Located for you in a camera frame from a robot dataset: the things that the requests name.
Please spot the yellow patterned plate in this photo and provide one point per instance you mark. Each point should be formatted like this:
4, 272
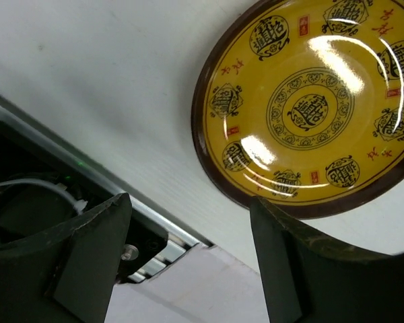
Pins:
301, 103

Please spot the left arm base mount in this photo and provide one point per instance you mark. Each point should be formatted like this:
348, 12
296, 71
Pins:
38, 191

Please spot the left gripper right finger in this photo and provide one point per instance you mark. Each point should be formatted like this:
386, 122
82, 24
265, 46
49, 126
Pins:
309, 276

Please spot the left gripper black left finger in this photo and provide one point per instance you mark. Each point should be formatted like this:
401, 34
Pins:
65, 273

